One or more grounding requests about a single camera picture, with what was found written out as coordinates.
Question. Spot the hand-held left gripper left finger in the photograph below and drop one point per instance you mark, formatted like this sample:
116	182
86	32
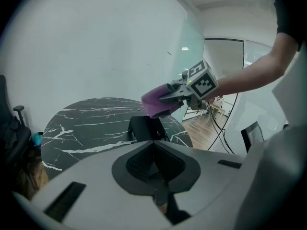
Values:
96	188

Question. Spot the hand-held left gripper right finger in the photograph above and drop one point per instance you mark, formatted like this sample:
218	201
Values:
211	176

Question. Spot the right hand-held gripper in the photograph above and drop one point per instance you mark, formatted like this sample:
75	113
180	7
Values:
202	83

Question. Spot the purple cloth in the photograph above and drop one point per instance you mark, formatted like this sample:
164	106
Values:
153	102

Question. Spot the person's right forearm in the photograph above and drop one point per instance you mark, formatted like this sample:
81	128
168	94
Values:
251	78

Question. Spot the frosted glass door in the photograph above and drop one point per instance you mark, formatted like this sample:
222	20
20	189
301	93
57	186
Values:
189	56

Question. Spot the round black marble table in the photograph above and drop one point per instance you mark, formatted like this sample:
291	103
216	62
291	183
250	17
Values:
91	128

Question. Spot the teal plush toy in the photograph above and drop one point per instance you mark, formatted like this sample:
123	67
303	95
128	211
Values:
37	139

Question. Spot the black office chair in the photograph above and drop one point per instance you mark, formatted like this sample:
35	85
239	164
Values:
14	135

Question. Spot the person's black clothing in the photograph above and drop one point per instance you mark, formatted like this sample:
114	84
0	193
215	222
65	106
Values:
287	18

